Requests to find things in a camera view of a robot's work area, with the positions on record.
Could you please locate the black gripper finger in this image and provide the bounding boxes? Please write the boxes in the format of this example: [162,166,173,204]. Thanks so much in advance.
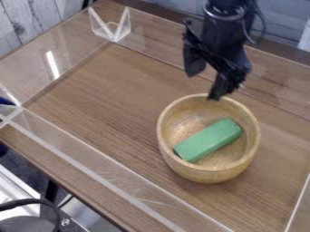
[182,41,205,78]
[206,72,241,101]

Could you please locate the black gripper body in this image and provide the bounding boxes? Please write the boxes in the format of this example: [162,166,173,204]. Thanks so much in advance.
[182,12,252,82]

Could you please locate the green rectangular block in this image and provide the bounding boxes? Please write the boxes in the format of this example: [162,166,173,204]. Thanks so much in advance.
[173,118,241,163]

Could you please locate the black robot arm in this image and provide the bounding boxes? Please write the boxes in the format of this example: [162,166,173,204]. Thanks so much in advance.
[182,0,264,101]

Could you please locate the brown wooden bowl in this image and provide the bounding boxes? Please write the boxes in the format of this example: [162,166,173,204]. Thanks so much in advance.
[156,93,261,184]

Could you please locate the clear acrylic corner bracket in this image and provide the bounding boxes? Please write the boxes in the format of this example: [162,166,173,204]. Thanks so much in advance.
[88,7,130,43]

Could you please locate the clear acrylic front wall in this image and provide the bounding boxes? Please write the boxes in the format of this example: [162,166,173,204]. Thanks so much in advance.
[0,89,232,232]

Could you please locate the black metal bracket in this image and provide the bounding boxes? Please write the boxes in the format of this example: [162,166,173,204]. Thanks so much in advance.
[39,205,89,232]

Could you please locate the black cable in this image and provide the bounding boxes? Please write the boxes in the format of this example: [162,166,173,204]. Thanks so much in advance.
[0,198,61,232]

